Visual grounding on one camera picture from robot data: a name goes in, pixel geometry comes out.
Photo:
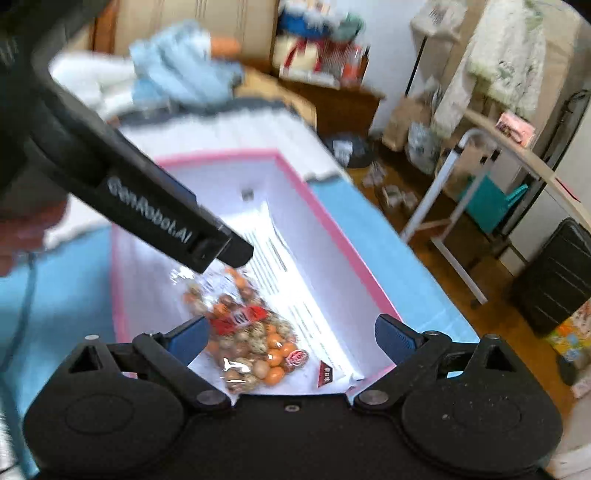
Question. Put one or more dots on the blue and white plush bundle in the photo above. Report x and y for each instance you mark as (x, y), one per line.
(302, 18)

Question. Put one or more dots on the person's left hand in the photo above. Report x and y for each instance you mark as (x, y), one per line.
(23, 237)

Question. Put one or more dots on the white wardrobe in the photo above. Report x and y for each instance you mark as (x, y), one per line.
(535, 230)

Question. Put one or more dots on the clear mixed nut packet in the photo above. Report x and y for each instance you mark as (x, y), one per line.
(258, 332)

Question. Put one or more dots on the white fluffy robe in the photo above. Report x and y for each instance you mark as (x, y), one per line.
(498, 55)

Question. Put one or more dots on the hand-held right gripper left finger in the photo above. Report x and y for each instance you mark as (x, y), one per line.
(191, 339)

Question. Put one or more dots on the white folding table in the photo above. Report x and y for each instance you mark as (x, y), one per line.
(434, 189)

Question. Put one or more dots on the colourful gift bag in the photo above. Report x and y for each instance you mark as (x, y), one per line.
(572, 332)

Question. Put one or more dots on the wooden padded headboard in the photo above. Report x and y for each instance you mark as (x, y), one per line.
(249, 27)

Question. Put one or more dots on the black bag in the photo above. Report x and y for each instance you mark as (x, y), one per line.
(348, 150)

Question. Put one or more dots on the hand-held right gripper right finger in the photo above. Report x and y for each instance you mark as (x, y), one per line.
(392, 334)

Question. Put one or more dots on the tan pillow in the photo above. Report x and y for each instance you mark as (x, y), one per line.
(277, 99)

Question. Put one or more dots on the wooden nightstand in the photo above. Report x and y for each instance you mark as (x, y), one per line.
(341, 104)

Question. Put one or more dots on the black suitcase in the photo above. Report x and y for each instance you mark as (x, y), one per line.
(554, 277)

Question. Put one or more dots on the brown paper bag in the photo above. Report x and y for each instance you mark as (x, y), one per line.
(404, 122)

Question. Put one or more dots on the white gift box red ribbon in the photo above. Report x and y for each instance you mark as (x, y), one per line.
(295, 53)

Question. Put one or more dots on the light blue goose plush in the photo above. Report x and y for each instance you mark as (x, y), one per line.
(184, 64)

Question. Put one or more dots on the pink tissue box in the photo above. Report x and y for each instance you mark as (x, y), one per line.
(515, 129)

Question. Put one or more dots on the white cloth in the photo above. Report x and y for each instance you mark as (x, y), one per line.
(87, 83)

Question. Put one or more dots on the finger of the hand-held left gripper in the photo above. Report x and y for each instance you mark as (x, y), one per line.
(221, 249)
(178, 189)

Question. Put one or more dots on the teal bag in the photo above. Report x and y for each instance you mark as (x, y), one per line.
(494, 205)

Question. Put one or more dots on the orange label bottle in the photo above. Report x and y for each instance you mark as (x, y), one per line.
(355, 69)

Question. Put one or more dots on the white grey quilt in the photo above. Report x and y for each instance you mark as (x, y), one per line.
(240, 134)

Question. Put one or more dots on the pair of sneakers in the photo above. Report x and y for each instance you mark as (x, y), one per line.
(392, 189)

